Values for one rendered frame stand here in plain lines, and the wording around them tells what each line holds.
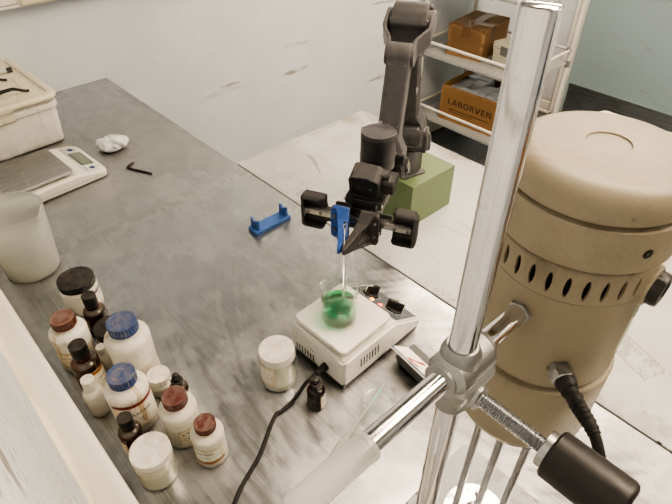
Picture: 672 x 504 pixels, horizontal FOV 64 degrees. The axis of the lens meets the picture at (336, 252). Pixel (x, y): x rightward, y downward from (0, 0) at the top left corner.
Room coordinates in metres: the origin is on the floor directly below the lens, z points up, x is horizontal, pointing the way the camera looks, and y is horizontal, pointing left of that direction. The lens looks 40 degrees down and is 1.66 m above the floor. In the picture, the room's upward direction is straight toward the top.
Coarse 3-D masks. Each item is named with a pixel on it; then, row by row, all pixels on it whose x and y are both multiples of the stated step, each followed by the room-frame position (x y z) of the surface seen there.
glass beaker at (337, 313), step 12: (324, 276) 0.64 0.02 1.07; (336, 276) 0.65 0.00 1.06; (348, 276) 0.65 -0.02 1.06; (324, 288) 0.64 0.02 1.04; (336, 288) 0.65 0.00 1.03; (348, 288) 0.65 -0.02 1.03; (324, 300) 0.61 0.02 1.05; (336, 300) 0.60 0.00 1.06; (348, 300) 0.60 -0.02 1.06; (324, 312) 0.61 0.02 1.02; (336, 312) 0.60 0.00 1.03; (348, 312) 0.60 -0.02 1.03; (324, 324) 0.61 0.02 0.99; (336, 324) 0.60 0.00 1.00; (348, 324) 0.60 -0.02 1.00
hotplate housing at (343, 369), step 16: (400, 320) 0.65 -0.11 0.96; (416, 320) 0.68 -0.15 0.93; (304, 336) 0.61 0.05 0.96; (384, 336) 0.61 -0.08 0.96; (400, 336) 0.64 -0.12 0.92; (304, 352) 0.61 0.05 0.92; (320, 352) 0.58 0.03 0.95; (352, 352) 0.57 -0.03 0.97; (368, 352) 0.58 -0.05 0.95; (384, 352) 0.61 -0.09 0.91; (320, 368) 0.56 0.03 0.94; (336, 368) 0.55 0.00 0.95; (352, 368) 0.56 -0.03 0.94
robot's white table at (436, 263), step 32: (320, 128) 1.48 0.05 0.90; (352, 128) 1.48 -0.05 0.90; (256, 160) 1.29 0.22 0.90; (288, 160) 1.29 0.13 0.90; (320, 160) 1.29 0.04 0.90; (352, 160) 1.29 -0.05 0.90; (448, 160) 1.29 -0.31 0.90; (288, 192) 1.14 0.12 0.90; (448, 224) 1.00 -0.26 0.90; (384, 256) 0.89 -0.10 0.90; (416, 256) 0.89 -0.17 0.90; (448, 256) 0.89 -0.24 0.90; (448, 288) 0.79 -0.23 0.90; (640, 320) 0.70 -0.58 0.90; (640, 352) 0.62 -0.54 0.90; (608, 384) 0.56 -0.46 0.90; (640, 384) 0.56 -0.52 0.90; (640, 416) 0.49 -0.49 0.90
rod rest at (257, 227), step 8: (280, 208) 1.03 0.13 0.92; (272, 216) 1.02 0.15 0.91; (280, 216) 1.02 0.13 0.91; (288, 216) 1.02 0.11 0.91; (256, 224) 0.97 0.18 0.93; (264, 224) 0.99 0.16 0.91; (272, 224) 0.99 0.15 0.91; (280, 224) 1.00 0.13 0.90; (256, 232) 0.96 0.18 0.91; (264, 232) 0.97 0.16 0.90
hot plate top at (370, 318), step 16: (320, 304) 0.66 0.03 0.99; (368, 304) 0.66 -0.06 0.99; (304, 320) 0.62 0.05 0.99; (320, 320) 0.62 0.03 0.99; (368, 320) 0.62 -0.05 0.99; (384, 320) 0.62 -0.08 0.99; (320, 336) 0.59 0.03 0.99; (336, 336) 0.59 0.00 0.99; (352, 336) 0.59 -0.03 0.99; (368, 336) 0.59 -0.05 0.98; (336, 352) 0.56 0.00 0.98
